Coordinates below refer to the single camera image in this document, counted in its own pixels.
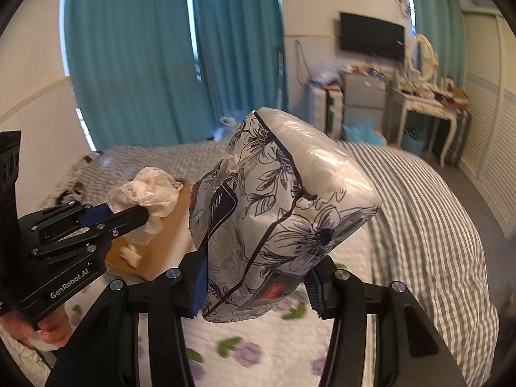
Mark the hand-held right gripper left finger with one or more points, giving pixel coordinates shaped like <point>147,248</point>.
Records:
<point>197,290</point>

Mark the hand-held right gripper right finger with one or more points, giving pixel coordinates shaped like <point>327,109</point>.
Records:
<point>316,290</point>

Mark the grey cabinet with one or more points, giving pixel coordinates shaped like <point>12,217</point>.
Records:
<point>365,92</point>

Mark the cardboard box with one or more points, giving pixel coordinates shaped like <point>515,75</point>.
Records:
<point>165,234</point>

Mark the white dressing table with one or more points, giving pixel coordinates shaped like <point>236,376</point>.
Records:
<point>423,109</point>

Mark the white louvered wardrobe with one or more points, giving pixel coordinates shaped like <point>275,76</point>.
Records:
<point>490,100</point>

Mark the oval vanity mirror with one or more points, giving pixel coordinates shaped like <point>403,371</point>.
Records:
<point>423,54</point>

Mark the floral tissue pack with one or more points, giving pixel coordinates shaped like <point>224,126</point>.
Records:
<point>282,213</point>

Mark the person's left hand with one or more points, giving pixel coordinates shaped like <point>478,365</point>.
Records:
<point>44,328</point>

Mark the teal curtain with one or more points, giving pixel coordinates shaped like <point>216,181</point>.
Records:
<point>129,56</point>
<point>437,20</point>
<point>238,40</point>

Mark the black wall television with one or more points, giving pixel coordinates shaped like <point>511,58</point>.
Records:
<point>371,36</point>

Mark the grey striped bed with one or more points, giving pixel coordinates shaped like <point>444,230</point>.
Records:
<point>419,225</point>

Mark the grey patterned blanket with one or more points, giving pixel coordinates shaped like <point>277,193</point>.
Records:
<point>80,173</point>

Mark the floral white quilt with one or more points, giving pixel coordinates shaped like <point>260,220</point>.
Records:
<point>250,342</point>

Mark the blue storage basket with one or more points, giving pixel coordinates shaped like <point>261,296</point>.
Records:
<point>415,143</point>

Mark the blue plastic bag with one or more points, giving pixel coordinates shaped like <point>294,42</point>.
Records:
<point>363,134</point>

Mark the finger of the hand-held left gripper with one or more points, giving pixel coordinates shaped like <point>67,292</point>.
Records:
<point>117,215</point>
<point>90,211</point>

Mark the white tissue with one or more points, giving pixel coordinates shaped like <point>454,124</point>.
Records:
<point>151,193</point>

